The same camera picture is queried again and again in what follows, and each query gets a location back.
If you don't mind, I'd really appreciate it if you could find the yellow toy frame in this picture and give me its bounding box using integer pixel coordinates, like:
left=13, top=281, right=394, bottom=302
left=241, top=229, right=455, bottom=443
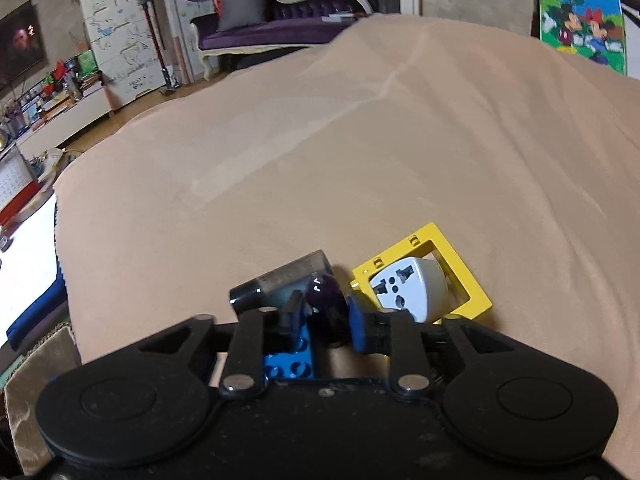
left=350, top=222, right=492, bottom=323

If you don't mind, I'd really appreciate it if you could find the blue folded mat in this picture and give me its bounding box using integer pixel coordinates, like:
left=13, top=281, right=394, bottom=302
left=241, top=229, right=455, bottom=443
left=6, top=266, right=67, bottom=350

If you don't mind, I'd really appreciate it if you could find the mickey mouse picture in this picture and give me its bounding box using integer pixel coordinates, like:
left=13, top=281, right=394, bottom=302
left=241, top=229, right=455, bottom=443
left=538, top=0, right=627, bottom=75

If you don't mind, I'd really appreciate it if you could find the dark purple toy piece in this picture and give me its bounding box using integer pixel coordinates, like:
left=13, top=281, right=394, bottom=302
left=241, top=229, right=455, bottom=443
left=304, top=273, right=352, bottom=348

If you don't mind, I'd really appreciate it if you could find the grey translucent box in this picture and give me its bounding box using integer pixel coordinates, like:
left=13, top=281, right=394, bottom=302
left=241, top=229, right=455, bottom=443
left=229, top=250, right=333, bottom=316

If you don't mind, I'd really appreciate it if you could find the purple chaise sofa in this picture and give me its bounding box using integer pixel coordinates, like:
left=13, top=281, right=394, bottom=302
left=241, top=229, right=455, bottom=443
left=190, top=0, right=373, bottom=80

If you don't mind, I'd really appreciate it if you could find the blue toy brick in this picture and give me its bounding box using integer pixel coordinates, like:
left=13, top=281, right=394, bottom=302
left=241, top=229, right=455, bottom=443
left=264, top=325, right=314, bottom=380

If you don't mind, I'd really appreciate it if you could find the grey cushion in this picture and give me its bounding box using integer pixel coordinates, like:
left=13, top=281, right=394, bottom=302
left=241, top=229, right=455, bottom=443
left=217, top=0, right=266, bottom=32

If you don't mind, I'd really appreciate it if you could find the white drawer cabinet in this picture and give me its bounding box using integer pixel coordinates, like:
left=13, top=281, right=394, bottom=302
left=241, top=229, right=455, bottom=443
left=79, top=0, right=170, bottom=110

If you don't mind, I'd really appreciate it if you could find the white travel plug adapter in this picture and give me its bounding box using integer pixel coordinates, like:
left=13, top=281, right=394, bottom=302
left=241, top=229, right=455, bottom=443
left=370, top=257, right=452, bottom=323

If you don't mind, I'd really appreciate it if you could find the desk calendar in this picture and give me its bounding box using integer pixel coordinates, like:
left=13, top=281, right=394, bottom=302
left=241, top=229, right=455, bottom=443
left=0, top=143, right=39, bottom=226

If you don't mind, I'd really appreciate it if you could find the beige blanket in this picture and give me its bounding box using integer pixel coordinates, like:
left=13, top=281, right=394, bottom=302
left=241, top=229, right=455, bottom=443
left=55, top=15, right=639, bottom=478

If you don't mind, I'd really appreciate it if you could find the wall television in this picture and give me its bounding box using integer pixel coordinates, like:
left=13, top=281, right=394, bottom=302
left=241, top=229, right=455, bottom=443
left=0, top=0, right=46, bottom=89

